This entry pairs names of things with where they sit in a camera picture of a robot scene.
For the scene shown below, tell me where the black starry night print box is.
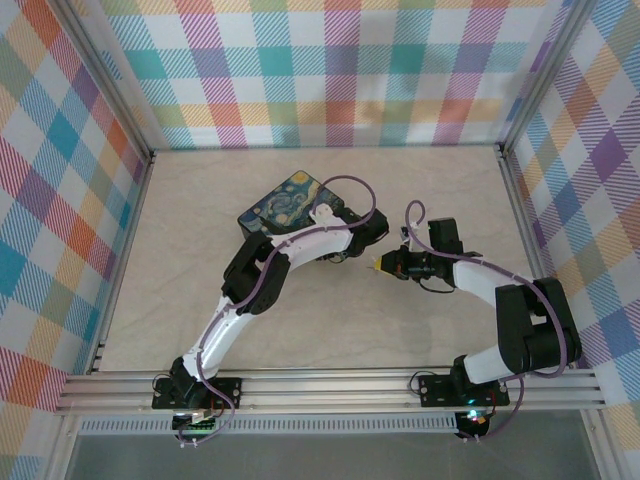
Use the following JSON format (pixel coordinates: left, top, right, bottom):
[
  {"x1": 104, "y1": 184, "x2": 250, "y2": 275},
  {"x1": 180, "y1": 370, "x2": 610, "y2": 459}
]
[{"x1": 237, "y1": 169, "x2": 362, "y2": 242}]

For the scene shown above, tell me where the right orange-lit controller board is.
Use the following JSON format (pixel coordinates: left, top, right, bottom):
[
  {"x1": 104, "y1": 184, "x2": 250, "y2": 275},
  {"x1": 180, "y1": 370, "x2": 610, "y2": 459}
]
[{"x1": 457, "y1": 408, "x2": 490, "y2": 437}]

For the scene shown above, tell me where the left green-lit controller board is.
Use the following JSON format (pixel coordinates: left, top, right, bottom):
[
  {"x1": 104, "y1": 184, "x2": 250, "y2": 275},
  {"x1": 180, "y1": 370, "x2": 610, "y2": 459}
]
[{"x1": 172, "y1": 409, "x2": 221, "y2": 434}]

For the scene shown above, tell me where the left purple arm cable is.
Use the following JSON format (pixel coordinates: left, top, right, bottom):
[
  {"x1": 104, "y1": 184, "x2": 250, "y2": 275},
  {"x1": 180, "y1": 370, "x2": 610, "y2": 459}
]
[{"x1": 175, "y1": 174, "x2": 379, "y2": 448}]

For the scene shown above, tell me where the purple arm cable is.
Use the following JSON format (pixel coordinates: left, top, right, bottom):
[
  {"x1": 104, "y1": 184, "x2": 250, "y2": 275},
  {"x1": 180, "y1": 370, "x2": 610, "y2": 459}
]
[
  {"x1": 175, "y1": 174, "x2": 379, "y2": 448},
  {"x1": 405, "y1": 200, "x2": 576, "y2": 444}
]

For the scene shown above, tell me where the aluminium side rail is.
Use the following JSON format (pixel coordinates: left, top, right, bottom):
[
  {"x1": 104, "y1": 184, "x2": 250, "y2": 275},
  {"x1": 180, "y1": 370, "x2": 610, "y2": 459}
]
[
  {"x1": 497, "y1": 143, "x2": 574, "y2": 369},
  {"x1": 85, "y1": 149, "x2": 157, "y2": 376}
]

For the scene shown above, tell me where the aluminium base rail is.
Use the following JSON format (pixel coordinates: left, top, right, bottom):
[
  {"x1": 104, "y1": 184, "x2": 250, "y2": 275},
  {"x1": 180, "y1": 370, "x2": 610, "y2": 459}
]
[{"x1": 53, "y1": 366, "x2": 607, "y2": 416}]

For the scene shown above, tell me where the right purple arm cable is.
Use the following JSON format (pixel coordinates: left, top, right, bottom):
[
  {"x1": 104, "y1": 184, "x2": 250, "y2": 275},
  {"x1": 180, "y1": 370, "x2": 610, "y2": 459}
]
[{"x1": 405, "y1": 200, "x2": 576, "y2": 444}]

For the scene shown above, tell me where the grey slotted cable duct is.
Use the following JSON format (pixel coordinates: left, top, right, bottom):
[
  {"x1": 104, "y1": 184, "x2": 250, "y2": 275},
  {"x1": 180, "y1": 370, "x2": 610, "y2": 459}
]
[{"x1": 77, "y1": 416, "x2": 460, "y2": 436}]

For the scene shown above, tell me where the aluminium frame post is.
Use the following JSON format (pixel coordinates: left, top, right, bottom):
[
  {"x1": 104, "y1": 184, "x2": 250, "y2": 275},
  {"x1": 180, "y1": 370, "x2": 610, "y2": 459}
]
[
  {"x1": 498, "y1": 0, "x2": 601, "y2": 154},
  {"x1": 58, "y1": 0, "x2": 157, "y2": 160}
]

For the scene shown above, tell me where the aluminium frame leg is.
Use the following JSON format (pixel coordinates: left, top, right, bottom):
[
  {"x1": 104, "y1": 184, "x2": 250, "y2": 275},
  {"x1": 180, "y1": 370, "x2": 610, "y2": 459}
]
[
  {"x1": 43, "y1": 414, "x2": 84, "y2": 480},
  {"x1": 582, "y1": 409, "x2": 619, "y2": 480}
]

